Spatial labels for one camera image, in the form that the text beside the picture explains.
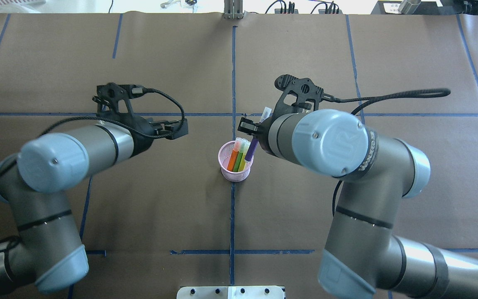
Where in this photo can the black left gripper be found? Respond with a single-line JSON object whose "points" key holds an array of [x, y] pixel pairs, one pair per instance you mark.
{"points": [[142, 133]]}

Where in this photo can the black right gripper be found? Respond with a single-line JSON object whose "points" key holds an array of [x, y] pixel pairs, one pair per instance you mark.
{"points": [[265, 137]]}

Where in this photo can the green highlighter pen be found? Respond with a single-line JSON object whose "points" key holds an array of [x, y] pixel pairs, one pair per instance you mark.
{"points": [[237, 162]]}

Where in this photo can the yellow highlighter pen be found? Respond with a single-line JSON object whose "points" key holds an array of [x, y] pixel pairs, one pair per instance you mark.
{"points": [[244, 150]]}

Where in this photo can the purple highlighter pen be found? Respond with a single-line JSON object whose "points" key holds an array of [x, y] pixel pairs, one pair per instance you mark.
{"points": [[254, 142]]}

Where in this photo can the orange highlighter pen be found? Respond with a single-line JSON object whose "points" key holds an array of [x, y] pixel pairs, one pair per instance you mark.
{"points": [[234, 154]]}

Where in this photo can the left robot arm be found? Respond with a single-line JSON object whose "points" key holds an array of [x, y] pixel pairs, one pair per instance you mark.
{"points": [[48, 250]]}

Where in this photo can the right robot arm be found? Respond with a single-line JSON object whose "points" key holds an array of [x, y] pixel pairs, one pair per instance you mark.
{"points": [[361, 253]]}

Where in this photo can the pink mesh pen holder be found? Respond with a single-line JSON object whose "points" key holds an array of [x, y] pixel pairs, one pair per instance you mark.
{"points": [[223, 156]]}

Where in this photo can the silver metal cup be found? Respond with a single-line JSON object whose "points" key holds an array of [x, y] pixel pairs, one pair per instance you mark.
{"points": [[408, 7]]}

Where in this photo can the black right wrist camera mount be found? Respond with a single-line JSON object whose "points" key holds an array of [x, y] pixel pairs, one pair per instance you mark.
{"points": [[298, 95]]}

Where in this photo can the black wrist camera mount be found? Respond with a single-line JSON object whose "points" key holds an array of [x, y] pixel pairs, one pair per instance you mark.
{"points": [[113, 102], [298, 95]]}

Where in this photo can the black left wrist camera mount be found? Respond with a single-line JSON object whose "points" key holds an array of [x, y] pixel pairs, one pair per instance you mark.
{"points": [[113, 102]]}

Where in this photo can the aluminium frame post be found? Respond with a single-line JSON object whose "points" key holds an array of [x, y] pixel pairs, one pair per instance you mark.
{"points": [[233, 10]]}

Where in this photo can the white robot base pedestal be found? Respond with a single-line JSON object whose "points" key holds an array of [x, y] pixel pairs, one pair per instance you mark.
{"points": [[232, 292]]}

